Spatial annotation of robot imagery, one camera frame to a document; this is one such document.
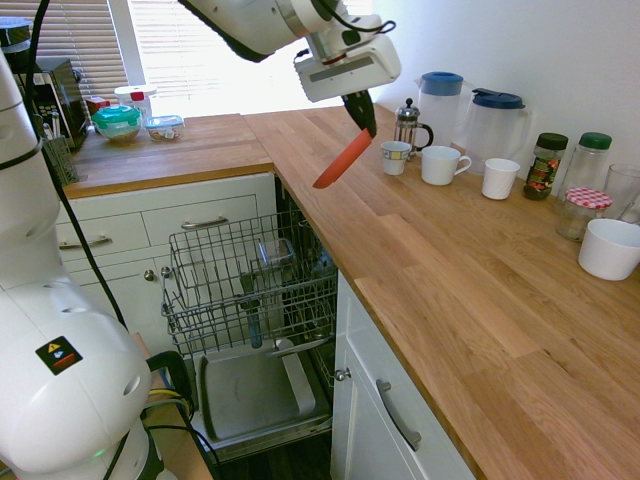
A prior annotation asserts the black cylinder blue top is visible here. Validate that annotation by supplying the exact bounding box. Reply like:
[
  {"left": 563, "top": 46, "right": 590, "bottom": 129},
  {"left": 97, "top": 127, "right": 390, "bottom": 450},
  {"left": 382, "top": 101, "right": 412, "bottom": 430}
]
[{"left": 0, "top": 16, "right": 35, "bottom": 55}]

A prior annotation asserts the grey utensil basket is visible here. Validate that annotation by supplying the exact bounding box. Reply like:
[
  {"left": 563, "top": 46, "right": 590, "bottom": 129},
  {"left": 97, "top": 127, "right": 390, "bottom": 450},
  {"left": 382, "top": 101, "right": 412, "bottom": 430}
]
[{"left": 42, "top": 134, "right": 82, "bottom": 187}]

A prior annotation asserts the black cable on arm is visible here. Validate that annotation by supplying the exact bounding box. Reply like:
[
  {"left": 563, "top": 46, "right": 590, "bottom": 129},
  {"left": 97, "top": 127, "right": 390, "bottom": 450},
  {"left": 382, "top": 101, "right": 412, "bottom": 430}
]
[{"left": 24, "top": 0, "right": 130, "bottom": 332}]

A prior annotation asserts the curved metal cabinet handle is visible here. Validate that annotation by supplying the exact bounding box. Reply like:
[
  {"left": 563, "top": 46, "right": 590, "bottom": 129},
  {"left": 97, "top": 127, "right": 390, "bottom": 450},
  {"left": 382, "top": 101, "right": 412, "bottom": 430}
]
[{"left": 375, "top": 378, "right": 423, "bottom": 453}]

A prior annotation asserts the white detergent dispenser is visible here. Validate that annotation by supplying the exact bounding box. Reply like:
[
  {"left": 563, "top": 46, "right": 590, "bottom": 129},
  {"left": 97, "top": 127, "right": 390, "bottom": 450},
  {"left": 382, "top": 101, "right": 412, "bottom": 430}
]
[{"left": 281, "top": 351, "right": 318, "bottom": 417}]

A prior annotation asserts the white ribbed cup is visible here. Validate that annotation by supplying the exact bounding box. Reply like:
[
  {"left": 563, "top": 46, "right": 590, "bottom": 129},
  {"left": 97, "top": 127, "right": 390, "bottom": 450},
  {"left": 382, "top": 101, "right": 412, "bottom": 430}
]
[{"left": 481, "top": 157, "right": 522, "bottom": 201}]

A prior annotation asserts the clear pitcher dark blue lid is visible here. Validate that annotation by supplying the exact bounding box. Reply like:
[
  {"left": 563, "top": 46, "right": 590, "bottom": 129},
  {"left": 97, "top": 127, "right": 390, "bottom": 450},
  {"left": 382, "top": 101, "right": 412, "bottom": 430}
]
[{"left": 462, "top": 88, "right": 533, "bottom": 176}]

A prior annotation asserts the white cabinet under counter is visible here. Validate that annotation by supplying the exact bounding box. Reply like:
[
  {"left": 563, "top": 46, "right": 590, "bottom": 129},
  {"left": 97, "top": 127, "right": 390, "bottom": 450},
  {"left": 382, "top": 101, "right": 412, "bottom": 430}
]
[{"left": 329, "top": 269, "right": 487, "bottom": 480}]

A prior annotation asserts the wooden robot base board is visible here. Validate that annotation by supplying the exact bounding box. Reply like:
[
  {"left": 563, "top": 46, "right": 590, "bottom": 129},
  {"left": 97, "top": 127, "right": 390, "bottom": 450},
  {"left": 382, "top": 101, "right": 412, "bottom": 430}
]
[{"left": 132, "top": 333, "right": 214, "bottom": 480}]

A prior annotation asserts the white mug with handle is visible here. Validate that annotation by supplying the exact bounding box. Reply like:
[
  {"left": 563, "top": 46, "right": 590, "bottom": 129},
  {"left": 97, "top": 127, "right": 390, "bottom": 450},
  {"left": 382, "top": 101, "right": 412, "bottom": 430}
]
[{"left": 420, "top": 145, "right": 473, "bottom": 187}]

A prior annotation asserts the small container blue lid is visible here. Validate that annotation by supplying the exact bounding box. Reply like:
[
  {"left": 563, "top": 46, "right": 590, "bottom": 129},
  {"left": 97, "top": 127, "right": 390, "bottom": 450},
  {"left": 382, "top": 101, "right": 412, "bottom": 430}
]
[{"left": 144, "top": 114, "right": 185, "bottom": 143}]

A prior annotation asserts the bright window blind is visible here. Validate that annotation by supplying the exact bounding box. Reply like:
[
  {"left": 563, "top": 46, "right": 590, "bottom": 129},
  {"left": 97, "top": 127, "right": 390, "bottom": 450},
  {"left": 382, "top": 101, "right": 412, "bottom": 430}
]
[{"left": 127, "top": 0, "right": 376, "bottom": 117}]

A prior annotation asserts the glass French press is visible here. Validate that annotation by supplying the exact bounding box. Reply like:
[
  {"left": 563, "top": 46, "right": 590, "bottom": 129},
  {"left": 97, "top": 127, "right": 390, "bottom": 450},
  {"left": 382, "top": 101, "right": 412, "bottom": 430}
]
[{"left": 393, "top": 97, "right": 435, "bottom": 162}]

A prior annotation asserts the clear drinking glass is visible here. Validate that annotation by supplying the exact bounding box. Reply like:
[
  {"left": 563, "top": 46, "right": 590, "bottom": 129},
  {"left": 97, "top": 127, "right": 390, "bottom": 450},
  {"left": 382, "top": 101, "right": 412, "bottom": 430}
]
[{"left": 602, "top": 163, "right": 640, "bottom": 224}]

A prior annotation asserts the clear jar green lid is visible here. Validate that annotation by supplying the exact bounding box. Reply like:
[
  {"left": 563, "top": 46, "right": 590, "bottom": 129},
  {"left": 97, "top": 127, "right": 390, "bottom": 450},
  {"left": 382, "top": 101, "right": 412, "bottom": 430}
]
[{"left": 564, "top": 131, "right": 614, "bottom": 201}]

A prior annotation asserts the coffee jar black lid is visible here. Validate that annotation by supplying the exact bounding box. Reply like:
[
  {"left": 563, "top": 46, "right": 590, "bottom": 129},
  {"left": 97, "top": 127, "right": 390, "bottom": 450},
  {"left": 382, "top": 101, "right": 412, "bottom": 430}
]
[{"left": 522, "top": 132, "right": 570, "bottom": 202}]

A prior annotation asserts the small patterned white cup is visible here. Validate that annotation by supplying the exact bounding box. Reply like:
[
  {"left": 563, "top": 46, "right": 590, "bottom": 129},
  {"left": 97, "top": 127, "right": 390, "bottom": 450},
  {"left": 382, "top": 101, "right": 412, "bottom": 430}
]
[{"left": 380, "top": 140, "right": 413, "bottom": 177}]

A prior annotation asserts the black kitchen appliance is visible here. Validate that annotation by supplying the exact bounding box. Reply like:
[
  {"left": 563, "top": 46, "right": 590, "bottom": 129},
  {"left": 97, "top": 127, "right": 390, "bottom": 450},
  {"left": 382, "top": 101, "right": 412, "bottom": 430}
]
[{"left": 19, "top": 58, "right": 90, "bottom": 152}]

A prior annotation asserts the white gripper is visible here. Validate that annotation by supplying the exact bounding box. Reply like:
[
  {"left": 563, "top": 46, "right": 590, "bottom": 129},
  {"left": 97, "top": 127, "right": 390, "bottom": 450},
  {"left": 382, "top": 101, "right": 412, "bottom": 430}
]
[{"left": 293, "top": 34, "right": 403, "bottom": 138}]

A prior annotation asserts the white bowl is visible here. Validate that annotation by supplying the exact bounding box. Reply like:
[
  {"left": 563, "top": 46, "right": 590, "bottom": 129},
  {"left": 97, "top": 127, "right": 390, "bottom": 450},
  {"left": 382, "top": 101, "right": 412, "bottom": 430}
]
[{"left": 577, "top": 218, "right": 640, "bottom": 282}]

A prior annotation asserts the clear glass food container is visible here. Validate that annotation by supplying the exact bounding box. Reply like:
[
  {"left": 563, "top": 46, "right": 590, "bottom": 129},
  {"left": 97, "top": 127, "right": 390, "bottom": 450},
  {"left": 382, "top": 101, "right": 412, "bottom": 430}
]
[{"left": 256, "top": 237, "right": 297, "bottom": 274}]

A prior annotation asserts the dark window blind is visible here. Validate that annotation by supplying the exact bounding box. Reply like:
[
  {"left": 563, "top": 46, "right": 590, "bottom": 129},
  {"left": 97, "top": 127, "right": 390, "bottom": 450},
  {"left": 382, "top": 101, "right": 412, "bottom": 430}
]
[{"left": 29, "top": 0, "right": 125, "bottom": 96}]

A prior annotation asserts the small red box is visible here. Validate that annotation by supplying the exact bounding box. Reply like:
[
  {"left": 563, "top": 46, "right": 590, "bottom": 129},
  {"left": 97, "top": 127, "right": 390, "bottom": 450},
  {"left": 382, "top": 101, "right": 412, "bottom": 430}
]
[{"left": 84, "top": 95, "right": 112, "bottom": 119}]

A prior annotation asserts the grey wire dishwasher rack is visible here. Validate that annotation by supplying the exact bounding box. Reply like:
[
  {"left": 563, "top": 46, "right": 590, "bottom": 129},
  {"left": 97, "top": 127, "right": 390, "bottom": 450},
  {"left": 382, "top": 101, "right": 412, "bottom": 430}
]
[
  {"left": 168, "top": 212, "right": 309, "bottom": 306},
  {"left": 161, "top": 272, "right": 340, "bottom": 357}
]

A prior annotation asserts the yellow cable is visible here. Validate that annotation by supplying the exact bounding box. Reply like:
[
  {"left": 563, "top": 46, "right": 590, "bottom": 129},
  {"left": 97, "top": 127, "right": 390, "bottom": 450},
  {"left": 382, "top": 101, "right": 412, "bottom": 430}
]
[{"left": 148, "top": 385, "right": 195, "bottom": 417}]

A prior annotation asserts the white container red latch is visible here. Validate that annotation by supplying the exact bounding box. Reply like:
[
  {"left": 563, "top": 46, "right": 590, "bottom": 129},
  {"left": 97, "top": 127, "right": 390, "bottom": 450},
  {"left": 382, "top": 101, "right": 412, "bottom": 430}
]
[{"left": 113, "top": 85, "right": 158, "bottom": 121}]

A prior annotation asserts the long metal drawer handle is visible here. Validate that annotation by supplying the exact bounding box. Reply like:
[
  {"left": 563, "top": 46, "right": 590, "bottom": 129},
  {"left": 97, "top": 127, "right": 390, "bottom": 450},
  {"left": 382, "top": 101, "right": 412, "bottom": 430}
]
[{"left": 58, "top": 235, "right": 113, "bottom": 252}]

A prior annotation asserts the clear pitcher light blue lid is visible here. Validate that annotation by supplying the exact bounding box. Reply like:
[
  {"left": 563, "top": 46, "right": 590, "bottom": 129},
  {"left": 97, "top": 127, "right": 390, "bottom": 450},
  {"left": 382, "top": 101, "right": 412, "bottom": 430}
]
[{"left": 414, "top": 70, "right": 469, "bottom": 151}]

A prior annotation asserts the glass jar red checkered lid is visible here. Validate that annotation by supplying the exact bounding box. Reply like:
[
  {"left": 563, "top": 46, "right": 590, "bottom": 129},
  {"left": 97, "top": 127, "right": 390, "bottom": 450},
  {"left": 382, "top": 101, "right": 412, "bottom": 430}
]
[{"left": 555, "top": 186, "right": 614, "bottom": 244}]

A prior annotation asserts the stainless dishwasher door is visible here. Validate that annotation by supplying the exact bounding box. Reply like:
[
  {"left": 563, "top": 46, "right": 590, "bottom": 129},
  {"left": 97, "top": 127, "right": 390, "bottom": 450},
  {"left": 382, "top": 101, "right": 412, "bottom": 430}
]
[{"left": 192, "top": 344, "right": 334, "bottom": 452}]

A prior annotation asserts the orange plastic plate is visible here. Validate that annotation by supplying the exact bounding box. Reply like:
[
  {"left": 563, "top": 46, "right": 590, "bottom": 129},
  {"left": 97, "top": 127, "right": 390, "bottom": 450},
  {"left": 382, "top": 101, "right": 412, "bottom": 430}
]
[{"left": 312, "top": 127, "right": 376, "bottom": 191}]

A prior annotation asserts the grey wire lower dishwasher rack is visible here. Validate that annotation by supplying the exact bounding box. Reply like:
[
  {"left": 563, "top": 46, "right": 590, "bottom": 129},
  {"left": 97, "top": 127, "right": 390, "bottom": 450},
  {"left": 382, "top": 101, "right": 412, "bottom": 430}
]
[{"left": 161, "top": 272, "right": 340, "bottom": 357}]

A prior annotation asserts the blue handled utensil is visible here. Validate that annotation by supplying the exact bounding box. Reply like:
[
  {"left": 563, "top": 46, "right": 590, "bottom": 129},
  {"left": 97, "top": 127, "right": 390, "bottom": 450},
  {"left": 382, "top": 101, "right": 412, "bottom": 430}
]
[{"left": 248, "top": 298, "right": 265, "bottom": 351}]

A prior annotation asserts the round container teal lid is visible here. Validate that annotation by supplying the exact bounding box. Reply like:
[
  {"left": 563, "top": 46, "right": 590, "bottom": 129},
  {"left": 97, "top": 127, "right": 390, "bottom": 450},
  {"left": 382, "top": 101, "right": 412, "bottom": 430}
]
[{"left": 91, "top": 104, "right": 143, "bottom": 147}]

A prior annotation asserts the short metal drawer handle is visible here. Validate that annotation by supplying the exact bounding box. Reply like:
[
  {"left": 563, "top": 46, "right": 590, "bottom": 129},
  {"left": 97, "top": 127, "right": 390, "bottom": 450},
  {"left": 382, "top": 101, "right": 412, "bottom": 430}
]
[{"left": 180, "top": 215, "right": 230, "bottom": 232}]

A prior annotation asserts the grey wire upper dishwasher rack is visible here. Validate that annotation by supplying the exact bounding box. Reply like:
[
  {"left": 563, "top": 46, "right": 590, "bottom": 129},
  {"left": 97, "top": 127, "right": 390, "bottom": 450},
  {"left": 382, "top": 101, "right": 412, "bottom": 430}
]
[{"left": 168, "top": 212, "right": 309, "bottom": 306}]

